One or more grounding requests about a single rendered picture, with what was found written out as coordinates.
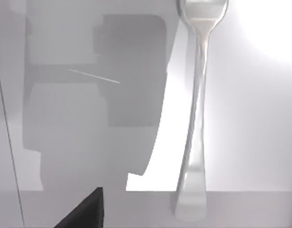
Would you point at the silver metal spoon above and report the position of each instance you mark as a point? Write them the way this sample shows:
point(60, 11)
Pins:
point(197, 118)

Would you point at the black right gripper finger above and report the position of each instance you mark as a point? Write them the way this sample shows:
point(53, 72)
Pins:
point(90, 211)

